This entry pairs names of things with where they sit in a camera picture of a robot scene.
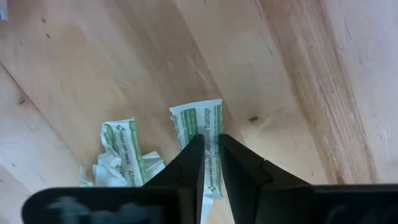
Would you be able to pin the small pale sachet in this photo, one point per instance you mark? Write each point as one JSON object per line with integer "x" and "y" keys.
{"x": 199, "y": 121}
{"x": 84, "y": 180}
{"x": 155, "y": 161}
{"x": 124, "y": 149}

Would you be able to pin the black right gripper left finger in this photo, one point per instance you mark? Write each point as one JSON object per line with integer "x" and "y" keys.
{"x": 124, "y": 207}

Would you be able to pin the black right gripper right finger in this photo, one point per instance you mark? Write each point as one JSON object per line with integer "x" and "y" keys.
{"x": 295, "y": 207}

